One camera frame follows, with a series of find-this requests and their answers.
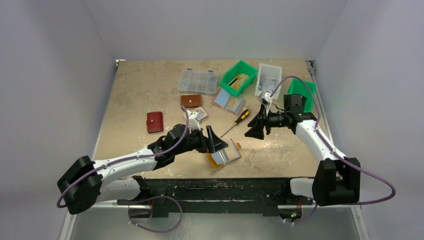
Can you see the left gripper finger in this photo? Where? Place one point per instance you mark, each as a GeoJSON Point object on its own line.
{"type": "Point", "coordinates": [213, 143]}
{"type": "Point", "coordinates": [204, 150]}

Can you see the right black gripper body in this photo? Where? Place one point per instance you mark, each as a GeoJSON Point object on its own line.
{"type": "Point", "coordinates": [263, 120]}

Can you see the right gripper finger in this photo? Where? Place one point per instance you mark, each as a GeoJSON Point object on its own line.
{"type": "Point", "coordinates": [256, 132]}
{"type": "Point", "coordinates": [261, 117]}

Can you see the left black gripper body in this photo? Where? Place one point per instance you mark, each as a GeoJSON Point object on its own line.
{"type": "Point", "coordinates": [205, 143]}

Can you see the mustard yellow card holder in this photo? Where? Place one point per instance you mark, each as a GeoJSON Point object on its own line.
{"type": "Point", "coordinates": [225, 156]}

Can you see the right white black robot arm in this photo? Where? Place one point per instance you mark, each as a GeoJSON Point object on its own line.
{"type": "Point", "coordinates": [337, 179]}

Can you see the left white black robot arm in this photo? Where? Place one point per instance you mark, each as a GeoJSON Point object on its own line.
{"type": "Point", "coordinates": [84, 183]}

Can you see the beige card holder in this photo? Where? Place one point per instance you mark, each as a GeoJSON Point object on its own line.
{"type": "Point", "coordinates": [201, 113]}

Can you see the cards in white bin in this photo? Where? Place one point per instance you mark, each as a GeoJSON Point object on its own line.
{"type": "Point", "coordinates": [267, 83]}

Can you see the brown leather card holder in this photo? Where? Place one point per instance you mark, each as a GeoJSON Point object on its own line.
{"type": "Point", "coordinates": [191, 101]}

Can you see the stack of loose cards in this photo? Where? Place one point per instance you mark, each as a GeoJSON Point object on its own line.
{"type": "Point", "coordinates": [229, 103]}

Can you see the cards in green bin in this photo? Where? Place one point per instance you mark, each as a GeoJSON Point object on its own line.
{"type": "Point", "coordinates": [238, 81]}

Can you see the red leather card holder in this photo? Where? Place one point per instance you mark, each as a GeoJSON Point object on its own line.
{"type": "Point", "coordinates": [154, 122]}

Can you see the green bin with cards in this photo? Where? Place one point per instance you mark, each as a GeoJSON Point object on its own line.
{"type": "Point", "coordinates": [238, 68]}

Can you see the yellow black screwdriver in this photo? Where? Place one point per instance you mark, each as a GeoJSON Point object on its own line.
{"type": "Point", "coordinates": [241, 118]}

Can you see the green bin right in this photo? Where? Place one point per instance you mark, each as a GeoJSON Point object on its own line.
{"type": "Point", "coordinates": [307, 91]}

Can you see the white plastic bin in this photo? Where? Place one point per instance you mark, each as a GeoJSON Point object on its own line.
{"type": "Point", "coordinates": [269, 70]}

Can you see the clear plastic organizer box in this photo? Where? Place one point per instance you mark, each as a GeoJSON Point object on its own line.
{"type": "Point", "coordinates": [198, 82]}

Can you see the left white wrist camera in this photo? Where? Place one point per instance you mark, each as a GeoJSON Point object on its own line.
{"type": "Point", "coordinates": [192, 122]}

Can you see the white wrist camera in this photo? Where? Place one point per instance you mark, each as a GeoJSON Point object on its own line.
{"type": "Point", "coordinates": [265, 100]}
{"type": "Point", "coordinates": [192, 122]}

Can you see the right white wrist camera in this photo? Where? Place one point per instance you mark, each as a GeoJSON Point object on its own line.
{"type": "Point", "coordinates": [265, 100]}

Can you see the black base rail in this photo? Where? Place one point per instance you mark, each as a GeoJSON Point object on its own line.
{"type": "Point", "coordinates": [214, 196]}

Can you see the aluminium frame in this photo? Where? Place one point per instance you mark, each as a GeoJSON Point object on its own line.
{"type": "Point", "coordinates": [110, 221]}

